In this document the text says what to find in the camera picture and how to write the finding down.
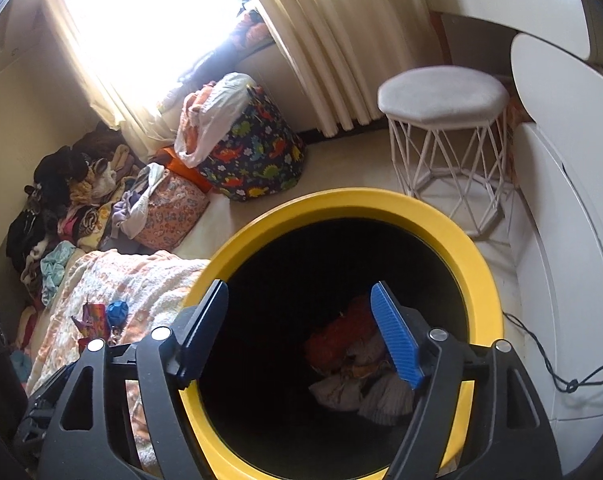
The white bag of laundry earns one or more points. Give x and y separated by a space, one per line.
206 110

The yellow rimmed black bin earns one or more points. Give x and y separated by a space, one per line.
331 201

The pile of clothes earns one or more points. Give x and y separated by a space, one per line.
71 195

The dinosaur print fabric basket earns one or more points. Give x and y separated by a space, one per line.
254 160

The orange bag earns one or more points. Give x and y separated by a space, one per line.
181 165

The cream curtain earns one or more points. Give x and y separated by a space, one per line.
326 45
111 85

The white rounded cabinet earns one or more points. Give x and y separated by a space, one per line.
566 185

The white garment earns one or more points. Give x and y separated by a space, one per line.
144 195

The black framed window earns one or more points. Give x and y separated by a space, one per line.
151 5

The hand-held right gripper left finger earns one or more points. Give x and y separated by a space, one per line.
201 335

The peach patterned blanket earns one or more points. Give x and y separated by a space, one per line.
131 280

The white red printed plastic bag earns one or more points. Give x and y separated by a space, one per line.
336 391

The blue wrapper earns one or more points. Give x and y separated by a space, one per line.
116 312

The floral fabric bag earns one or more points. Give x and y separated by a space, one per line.
174 210

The white foam net bundle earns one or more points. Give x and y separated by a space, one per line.
387 399

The light blue garment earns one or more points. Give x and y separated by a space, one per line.
56 267

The pink snack wrapper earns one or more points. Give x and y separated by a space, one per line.
94 321

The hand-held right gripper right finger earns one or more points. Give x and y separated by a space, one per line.
396 335

